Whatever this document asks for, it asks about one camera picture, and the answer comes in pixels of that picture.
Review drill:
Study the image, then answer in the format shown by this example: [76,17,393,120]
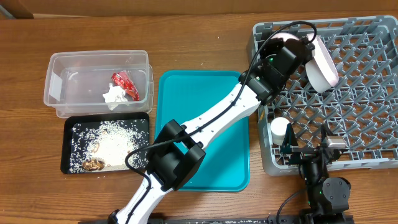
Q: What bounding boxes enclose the white round plate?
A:
[311,35,339,89]

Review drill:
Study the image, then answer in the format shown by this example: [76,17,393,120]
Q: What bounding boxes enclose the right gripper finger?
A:
[280,123,299,165]
[320,124,334,146]

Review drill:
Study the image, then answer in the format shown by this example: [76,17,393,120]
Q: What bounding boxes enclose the white cup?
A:
[270,117,290,146]

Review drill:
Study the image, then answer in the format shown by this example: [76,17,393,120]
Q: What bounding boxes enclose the red snack wrapper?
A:
[111,70,140,101]

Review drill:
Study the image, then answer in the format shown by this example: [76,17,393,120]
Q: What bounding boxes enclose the grey dishwasher rack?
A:
[257,16,397,176]

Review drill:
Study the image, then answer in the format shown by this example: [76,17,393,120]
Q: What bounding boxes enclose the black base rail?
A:
[78,215,355,224]

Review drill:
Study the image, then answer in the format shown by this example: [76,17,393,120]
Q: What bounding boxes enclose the grey bowl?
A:
[305,60,331,93]

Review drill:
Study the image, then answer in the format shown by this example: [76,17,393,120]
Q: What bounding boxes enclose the clear plastic bin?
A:
[44,50,154,118]

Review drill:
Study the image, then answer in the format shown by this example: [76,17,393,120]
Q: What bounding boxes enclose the teal serving tray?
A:
[155,70,250,192]

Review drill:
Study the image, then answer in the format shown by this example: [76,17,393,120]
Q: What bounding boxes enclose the black plastic tray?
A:
[60,112,150,174]

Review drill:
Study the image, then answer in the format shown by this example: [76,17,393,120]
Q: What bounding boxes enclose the white napkin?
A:
[103,83,128,111]

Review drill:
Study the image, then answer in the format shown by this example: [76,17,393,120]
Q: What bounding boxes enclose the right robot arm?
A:
[275,124,354,224]

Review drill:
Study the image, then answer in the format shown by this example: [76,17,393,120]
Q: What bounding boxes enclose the pink bowl with food scraps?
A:
[272,32,300,42]

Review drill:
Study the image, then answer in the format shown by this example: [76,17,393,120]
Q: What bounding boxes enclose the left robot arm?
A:
[107,32,317,223]

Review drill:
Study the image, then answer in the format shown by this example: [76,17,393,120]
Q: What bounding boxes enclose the spilled rice and food scraps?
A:
[68,118,149,174]

